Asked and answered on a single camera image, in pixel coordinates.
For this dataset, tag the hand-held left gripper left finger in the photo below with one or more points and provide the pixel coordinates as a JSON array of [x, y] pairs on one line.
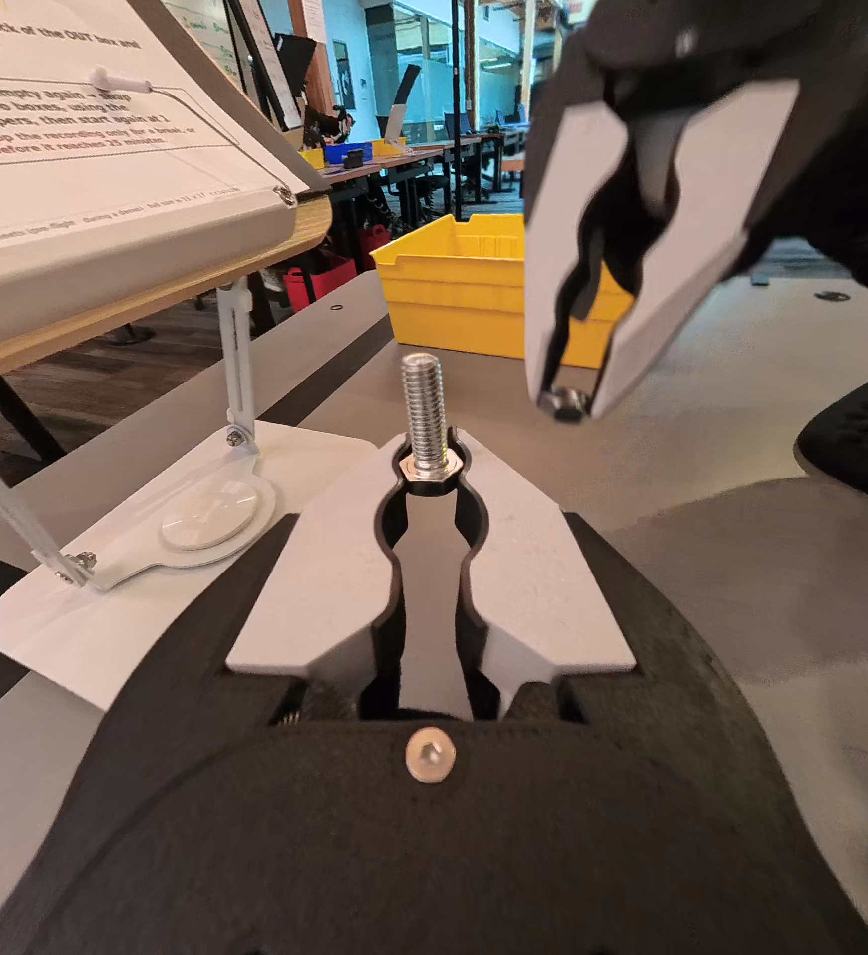
[[314, 597]]

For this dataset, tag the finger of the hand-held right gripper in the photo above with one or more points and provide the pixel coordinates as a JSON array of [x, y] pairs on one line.
[[702, 224], [553, 224]]

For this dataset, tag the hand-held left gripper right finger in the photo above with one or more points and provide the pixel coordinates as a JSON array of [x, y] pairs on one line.
[[546, 597]]

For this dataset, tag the silver hex nut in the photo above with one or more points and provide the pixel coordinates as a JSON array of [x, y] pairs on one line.
[[564, 405]]

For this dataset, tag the silver hex bolt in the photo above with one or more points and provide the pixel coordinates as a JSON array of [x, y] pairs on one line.
[[422, 410]]

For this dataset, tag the person's right hand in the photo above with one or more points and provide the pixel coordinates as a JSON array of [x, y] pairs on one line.
[[851, 149]]

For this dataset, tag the yellow plastic bin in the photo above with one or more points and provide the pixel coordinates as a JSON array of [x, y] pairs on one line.
[[449, 298]]

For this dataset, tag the white metal document stand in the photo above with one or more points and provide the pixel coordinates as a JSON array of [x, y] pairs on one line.
[[314, 462]]

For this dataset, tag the long wooden desk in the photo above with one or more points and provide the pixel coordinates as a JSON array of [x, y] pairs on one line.
[[426, 151]]

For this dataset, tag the small red bag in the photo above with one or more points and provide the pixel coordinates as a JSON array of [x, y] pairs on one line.
[[374, 246]]

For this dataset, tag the small yellow bin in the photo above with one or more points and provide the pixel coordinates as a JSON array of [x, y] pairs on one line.
[[389, 148], [313, 158]]

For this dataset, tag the small black device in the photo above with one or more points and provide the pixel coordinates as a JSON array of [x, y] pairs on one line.
[[352, 159]]

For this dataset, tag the blue plastic bin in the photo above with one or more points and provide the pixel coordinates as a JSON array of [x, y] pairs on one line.
[[337, 148]]

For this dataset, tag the wooden stand board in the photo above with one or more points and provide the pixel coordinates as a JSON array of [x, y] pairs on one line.
[[313, 220]]

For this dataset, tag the black perforated wrist pad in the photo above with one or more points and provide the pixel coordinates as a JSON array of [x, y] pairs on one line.
[[866, 440]]

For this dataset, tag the black framed sign board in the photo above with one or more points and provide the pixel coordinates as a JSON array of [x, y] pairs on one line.
[[269, 60]]

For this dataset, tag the whiteboard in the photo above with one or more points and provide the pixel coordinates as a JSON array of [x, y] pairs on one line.
[[202, 37]]

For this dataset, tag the printed instruction sheet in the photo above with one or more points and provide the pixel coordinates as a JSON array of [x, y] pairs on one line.
[[68, 186]]

